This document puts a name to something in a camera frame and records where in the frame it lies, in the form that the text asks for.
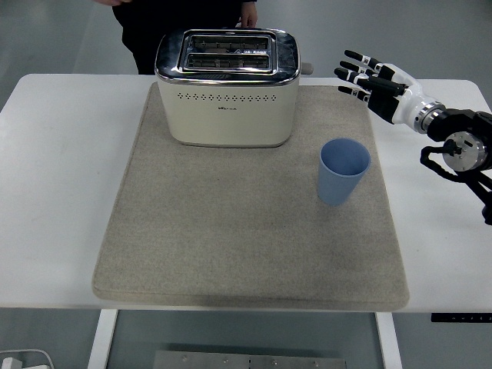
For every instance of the blue plastic cup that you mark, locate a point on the blue plastic cup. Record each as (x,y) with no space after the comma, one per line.
(338,180)

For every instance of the black table control panel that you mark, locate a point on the black table control panel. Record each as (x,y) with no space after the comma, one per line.
(461,318)

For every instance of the person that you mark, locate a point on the person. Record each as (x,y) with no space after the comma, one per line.
(161,27)

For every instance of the person's left hand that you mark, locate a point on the person's left hand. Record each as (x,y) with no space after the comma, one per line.
(248,17)

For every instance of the beige grey table mat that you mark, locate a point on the beige grey table mat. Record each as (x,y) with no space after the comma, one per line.
(230,230)

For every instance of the person's right hand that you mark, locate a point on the person's right hand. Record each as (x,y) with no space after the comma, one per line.
(111,2)

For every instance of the white table leg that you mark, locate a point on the white table leg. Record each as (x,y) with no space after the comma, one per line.
(390,342)
(100,342)

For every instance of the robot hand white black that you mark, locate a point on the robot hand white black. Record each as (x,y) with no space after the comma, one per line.
(403,100)

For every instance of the person's hand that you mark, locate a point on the person's hand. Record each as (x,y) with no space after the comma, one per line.
(248,17)
(111,2)

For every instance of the grey metal plate with screws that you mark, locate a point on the grey metal plate with screws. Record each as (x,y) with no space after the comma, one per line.
(250,361)

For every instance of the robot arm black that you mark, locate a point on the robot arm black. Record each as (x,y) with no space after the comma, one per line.
(467,148)

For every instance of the cream toaster with chrome top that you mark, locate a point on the cream toaster with chrome top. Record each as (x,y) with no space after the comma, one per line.
(228,111)

